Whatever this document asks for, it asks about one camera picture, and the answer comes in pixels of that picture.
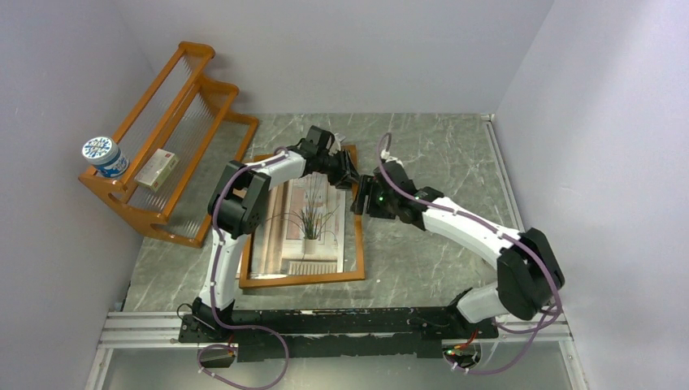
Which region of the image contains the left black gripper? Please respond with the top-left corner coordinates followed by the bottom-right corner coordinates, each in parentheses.
top-left (317, 149), bottom-right (360, 191)

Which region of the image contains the wooden picture frame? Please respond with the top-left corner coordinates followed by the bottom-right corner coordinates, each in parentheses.
top-left (236, 173), bottom-right (366, 289)

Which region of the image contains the plant photo print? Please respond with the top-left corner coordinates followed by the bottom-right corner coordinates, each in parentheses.
top-left (249, 173), bottom-right (346, 280)

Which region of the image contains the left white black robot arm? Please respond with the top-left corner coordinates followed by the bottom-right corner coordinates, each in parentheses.
top-left (179, 126), bottom-right (358, 344)

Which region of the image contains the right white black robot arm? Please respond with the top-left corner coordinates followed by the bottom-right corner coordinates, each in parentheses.
top-left (351, 161), bottom-right (565, 337)

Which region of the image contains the orange wooden shelf rack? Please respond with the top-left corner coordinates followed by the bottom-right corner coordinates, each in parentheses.
top-left (79, 41), bottom-right (259, 248)

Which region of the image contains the white red small box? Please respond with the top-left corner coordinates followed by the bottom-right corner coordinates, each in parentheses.
top-left (135, 149), bottom-right (179, 193)

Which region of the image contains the blue white round tin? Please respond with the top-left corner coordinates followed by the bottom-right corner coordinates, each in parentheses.
top-left (81, 136), bottom-right (130, 178)

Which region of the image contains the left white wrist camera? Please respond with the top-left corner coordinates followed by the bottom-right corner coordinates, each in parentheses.
top-left (327, 132), bottom-right (346, 155)

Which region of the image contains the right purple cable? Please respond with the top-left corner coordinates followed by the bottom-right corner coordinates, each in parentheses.
top-left (375, 132), bottom-right (566, 376)

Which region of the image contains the purple cable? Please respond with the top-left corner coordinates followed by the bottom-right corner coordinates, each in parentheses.
top-left (375, 132), bottom-right (566, 376)
top-left (196, 145), bottom-right (292, 390)

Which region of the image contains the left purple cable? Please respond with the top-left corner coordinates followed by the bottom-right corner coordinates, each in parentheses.
top-left (196, 145), bottom-right (292, 390)

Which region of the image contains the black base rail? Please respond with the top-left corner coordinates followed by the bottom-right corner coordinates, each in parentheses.
top-left (183, 306), bottom-right (498, 362)

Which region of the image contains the aluminium extrusion rail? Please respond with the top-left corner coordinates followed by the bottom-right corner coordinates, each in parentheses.
top-left (86, 306), bottom-right (588, 389)

